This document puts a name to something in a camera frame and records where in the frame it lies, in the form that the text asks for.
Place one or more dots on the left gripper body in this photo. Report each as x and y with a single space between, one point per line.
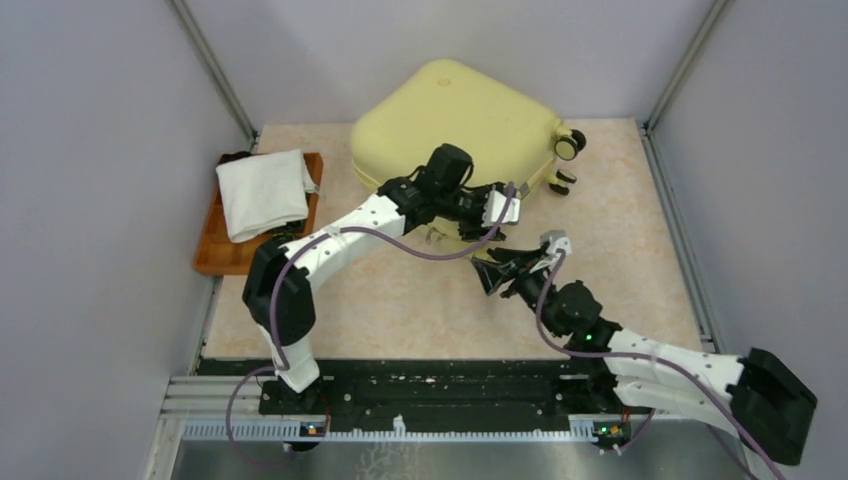
465 208

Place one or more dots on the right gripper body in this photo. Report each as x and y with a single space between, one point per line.
529 282

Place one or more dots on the yellow hard-shell suitcase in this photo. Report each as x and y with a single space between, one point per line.
510 136

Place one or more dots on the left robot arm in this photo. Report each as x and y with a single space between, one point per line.
284 277

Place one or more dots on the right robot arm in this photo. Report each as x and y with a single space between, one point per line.
756 397

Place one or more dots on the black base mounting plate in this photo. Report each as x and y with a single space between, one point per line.
422 401

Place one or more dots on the dark round patterned item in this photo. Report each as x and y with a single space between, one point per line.
290 231

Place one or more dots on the white folded cloth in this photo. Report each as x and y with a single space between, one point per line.
263 192

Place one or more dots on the brown wooden tray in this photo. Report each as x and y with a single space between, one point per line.
217 255

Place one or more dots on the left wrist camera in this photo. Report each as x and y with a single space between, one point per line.
500 207

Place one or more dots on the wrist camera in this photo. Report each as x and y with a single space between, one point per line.
500 207
556 243

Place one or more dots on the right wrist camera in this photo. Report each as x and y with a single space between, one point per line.
556 243

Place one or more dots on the left corner aluminium post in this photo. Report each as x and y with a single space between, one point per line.
213 68

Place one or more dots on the corner aluminium post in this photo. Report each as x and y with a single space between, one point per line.
213 68
691 55

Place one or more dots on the aluminium rail frame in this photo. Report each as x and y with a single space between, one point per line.
391 305

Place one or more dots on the right corner aluminium post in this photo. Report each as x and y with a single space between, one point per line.
691 55

